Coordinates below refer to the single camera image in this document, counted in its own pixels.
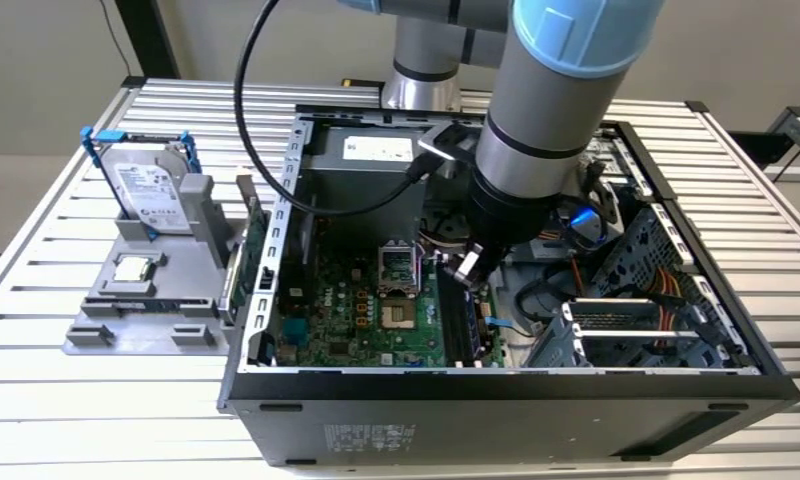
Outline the hard disk in blue carrier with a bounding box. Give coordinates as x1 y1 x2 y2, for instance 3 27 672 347
79 127 205 242

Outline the green motherboard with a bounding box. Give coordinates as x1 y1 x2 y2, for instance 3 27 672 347
273 252 510 370

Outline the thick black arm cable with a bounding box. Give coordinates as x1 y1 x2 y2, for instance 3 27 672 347
235 0 439 217

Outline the grey power supply unit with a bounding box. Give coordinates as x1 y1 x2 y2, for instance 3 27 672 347
303 125 432 251

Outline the black frame post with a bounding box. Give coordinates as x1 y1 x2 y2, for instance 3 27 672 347
115 0 181 81

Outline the silver CPU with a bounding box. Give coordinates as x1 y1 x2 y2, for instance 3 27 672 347
111 254 156 284

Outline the white box wrist camera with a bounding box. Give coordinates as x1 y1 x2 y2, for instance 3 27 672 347
563 204 610 247

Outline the small silver wrist camera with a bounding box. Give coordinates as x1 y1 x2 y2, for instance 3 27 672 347
442 248 483 288

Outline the CPU socket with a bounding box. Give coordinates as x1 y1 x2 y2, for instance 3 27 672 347
378 295 422 332

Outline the metal socket cover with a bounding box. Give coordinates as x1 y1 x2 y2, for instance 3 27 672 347
376 238 422 297

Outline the orange red yellow wire bundle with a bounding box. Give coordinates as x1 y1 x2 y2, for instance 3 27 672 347
644 267 683 335

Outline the black CPU fan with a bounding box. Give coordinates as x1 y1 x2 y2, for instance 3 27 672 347
418 207 472 247

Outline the blue expansion slot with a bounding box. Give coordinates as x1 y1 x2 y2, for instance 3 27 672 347
280 318 311 348

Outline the black looped wire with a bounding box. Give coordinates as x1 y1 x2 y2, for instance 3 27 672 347
514 269 572 334

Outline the grey metal disk bay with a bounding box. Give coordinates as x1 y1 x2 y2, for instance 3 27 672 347
524 295 732 370

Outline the black PC case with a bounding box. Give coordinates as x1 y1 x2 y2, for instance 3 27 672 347
216 102 800 469

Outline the green graphics card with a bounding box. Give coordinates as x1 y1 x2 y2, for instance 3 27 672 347
216 166 273 326

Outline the thin orange wire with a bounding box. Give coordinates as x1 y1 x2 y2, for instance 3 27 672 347
568 248 587 300

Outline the grey parts rack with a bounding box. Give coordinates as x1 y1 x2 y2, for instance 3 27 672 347
63 172 273 357

